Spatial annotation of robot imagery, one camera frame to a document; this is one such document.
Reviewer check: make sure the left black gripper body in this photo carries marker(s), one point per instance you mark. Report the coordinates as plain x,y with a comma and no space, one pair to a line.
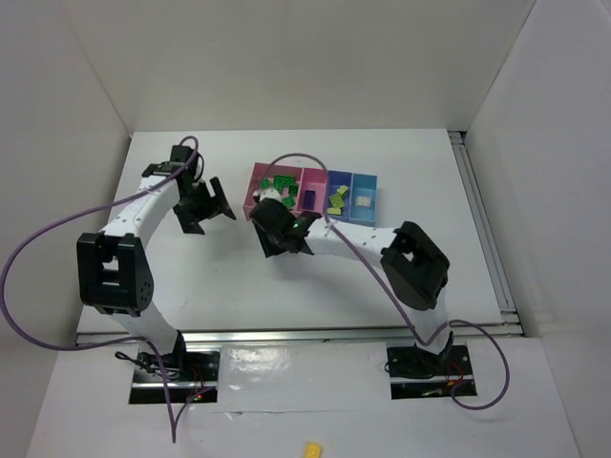
201,206

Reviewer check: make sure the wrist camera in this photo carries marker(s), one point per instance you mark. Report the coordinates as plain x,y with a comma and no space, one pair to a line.
164,169
258,196

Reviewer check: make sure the aluminium rail right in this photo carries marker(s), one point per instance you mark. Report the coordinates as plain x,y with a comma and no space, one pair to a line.
503,295

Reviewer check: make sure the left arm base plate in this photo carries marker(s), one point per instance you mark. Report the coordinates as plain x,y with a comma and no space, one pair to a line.
196,381

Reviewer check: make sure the purple lego brick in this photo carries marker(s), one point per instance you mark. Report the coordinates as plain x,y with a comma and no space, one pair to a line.
309,200

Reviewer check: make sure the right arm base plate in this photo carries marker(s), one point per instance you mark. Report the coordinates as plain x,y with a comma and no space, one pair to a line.
410,378

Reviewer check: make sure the lime lego brick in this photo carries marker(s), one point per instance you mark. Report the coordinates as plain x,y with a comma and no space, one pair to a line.
337,201

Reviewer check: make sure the aluminium rail front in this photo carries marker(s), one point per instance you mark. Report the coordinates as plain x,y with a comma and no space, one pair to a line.
297,335

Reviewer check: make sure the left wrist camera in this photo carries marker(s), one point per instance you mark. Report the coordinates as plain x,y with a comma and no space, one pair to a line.
164,169

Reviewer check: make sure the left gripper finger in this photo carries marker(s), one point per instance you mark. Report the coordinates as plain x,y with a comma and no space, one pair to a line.
219,202
187,222

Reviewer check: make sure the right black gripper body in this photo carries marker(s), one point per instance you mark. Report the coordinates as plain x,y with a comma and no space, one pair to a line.
266,218

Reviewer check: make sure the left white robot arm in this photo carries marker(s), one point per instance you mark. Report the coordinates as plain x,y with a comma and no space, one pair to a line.
114,274

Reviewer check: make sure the lime lego in container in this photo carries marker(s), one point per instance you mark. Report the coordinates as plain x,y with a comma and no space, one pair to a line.
342,191

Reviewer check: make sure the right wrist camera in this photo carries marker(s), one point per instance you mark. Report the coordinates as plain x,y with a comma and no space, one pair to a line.
258,196

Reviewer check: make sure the large pink container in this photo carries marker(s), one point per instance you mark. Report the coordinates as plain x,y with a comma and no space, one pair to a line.
261,171

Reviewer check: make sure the aluminium rail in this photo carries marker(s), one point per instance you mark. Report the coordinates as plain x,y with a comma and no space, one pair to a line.
503,295
297,335

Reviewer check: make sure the small pink container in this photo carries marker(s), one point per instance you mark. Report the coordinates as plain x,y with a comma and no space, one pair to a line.
313,179

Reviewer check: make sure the yellow lego brick foreground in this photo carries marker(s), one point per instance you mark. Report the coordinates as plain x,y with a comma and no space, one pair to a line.
313,450

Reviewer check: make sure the purple blue container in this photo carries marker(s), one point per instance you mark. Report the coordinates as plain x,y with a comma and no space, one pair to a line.
335,179

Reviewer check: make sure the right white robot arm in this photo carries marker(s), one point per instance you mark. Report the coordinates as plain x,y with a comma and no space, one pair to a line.
407,264

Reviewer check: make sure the green lego brick bottom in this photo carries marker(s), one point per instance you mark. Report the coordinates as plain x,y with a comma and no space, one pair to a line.
281,181

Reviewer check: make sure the green L-shaped lego brick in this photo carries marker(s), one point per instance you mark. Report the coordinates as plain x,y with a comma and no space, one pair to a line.
266,184

